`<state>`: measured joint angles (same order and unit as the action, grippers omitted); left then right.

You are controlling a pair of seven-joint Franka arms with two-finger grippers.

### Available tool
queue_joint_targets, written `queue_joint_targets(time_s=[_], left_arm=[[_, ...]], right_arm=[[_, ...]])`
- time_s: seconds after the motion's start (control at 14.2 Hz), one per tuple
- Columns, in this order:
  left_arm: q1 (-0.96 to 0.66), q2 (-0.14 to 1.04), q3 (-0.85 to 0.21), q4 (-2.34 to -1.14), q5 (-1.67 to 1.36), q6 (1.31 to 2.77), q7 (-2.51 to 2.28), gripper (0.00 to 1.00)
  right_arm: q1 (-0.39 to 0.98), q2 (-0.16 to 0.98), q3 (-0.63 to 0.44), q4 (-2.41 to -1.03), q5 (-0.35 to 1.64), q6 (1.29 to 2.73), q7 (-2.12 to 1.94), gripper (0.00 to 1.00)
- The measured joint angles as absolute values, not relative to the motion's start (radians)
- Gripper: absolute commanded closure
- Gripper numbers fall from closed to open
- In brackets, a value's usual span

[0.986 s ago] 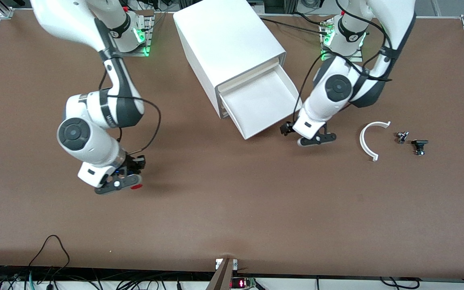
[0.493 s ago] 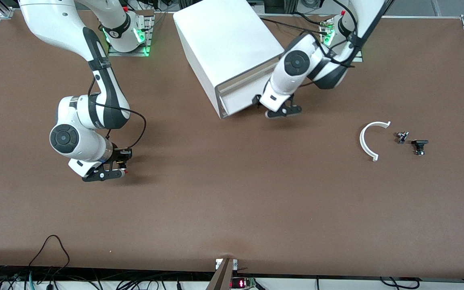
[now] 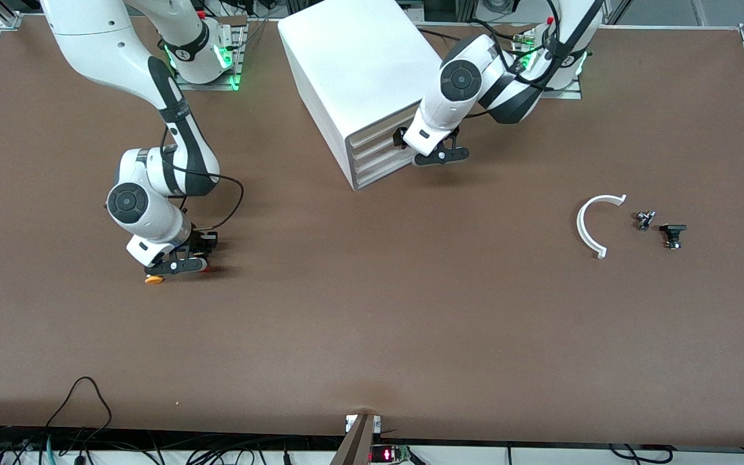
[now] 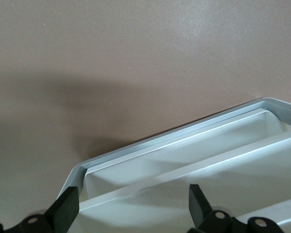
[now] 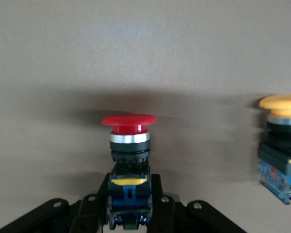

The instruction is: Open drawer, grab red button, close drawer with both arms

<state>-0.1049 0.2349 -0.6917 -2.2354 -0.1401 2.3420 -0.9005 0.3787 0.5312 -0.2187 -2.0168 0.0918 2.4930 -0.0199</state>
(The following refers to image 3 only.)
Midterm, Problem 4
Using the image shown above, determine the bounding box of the white drawer holding button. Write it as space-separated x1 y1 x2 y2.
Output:
351 126 411 163

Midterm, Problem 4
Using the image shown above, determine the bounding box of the white empty drawer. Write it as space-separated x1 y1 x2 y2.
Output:
355 155 428 189
353 143 419 177
346 102 426 149

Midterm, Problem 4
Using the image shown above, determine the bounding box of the white drawer cabinet housing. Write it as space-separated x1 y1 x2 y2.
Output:
277 0 460 192

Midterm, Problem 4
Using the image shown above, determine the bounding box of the white curved plastic arc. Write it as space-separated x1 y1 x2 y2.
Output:
577 194 628 260

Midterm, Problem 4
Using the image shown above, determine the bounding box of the device with red display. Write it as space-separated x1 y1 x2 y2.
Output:
370 444 413 464

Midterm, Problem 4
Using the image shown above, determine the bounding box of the black cable behind cabinet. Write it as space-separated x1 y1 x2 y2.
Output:
416 27 460 43

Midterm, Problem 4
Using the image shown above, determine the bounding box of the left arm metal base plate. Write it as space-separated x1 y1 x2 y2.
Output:
514 26 583 100

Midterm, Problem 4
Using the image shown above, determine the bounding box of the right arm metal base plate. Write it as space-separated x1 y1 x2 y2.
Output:
172 16 248 92

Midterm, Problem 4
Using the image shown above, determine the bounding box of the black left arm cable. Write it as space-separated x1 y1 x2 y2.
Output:
469 0 566 88

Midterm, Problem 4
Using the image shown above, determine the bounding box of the black looped cable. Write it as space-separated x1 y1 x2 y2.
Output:
45 377 113 432

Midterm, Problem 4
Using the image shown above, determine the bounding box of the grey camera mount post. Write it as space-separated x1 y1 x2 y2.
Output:
330 413 382 465

